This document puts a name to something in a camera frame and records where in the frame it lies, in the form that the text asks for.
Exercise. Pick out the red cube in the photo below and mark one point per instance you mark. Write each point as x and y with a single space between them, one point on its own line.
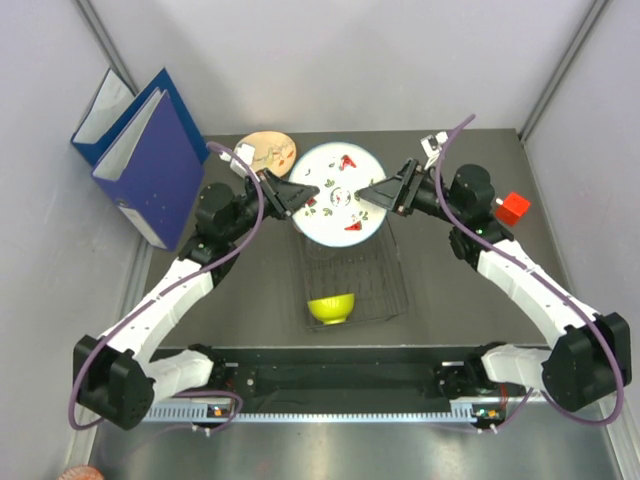
511 209

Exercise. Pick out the aluminium rail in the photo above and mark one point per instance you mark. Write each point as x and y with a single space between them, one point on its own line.
203 405

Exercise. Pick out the black wire dish rack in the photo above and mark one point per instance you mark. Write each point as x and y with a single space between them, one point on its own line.
370 270

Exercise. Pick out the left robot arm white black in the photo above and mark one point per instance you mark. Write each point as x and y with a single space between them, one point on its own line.
160 305

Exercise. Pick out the front blue binder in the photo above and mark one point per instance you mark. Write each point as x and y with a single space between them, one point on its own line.
152 173

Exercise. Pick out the clear wine glass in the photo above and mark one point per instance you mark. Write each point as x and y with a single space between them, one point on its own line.
318 252

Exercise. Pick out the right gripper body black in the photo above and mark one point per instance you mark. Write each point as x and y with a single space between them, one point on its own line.
419 194

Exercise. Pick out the rear blue binder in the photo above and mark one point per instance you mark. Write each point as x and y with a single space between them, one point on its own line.
114 105

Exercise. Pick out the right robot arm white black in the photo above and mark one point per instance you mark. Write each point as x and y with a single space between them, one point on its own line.
588 354

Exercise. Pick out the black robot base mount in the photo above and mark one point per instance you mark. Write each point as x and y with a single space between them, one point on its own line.
349 380

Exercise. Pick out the blue binder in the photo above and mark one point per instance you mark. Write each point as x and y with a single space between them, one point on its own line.
114 105
152 173

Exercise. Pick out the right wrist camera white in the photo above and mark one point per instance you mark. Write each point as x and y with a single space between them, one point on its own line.
432 146

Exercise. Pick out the yellow-green bowl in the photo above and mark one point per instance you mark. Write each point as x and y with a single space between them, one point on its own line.
332 310

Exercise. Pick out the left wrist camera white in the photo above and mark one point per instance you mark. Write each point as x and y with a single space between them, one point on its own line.
245 152

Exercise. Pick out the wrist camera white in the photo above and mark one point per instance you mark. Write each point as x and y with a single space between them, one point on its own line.
432 146
245 152

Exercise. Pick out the white plate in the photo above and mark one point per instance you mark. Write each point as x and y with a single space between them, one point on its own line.
336 217

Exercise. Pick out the beige floral plate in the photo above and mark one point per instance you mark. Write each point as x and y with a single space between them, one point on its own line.
274 150

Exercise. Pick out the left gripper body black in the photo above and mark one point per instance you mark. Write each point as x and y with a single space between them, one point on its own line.
271 206

